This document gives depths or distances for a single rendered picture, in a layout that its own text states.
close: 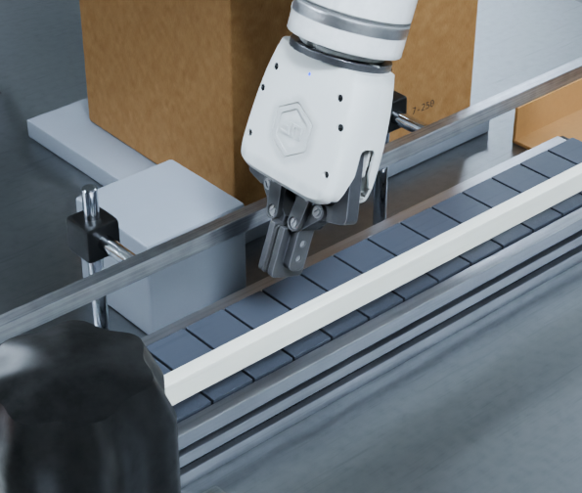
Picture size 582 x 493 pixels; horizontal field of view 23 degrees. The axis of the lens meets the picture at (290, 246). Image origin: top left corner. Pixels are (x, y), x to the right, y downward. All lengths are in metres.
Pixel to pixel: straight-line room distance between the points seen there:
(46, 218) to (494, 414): 0.47
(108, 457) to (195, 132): 0.76
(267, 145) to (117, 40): 0.35
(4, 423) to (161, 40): 0.77
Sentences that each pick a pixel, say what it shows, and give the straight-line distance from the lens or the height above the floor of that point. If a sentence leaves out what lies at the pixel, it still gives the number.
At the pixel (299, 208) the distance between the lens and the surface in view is 1.03.
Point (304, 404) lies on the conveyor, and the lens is 1.07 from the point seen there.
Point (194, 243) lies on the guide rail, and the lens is 1.04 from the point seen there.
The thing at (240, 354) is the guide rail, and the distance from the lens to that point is 1.01.
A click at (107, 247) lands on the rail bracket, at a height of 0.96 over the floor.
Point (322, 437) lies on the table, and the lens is 1.06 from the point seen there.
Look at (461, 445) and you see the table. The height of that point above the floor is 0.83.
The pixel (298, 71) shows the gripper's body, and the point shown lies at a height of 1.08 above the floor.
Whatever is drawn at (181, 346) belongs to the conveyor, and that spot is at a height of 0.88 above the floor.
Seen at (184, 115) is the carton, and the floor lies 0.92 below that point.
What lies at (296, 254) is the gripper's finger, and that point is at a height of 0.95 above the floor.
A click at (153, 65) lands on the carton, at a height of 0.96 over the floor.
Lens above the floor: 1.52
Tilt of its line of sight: 33 degrees down
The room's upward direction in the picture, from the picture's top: straight up
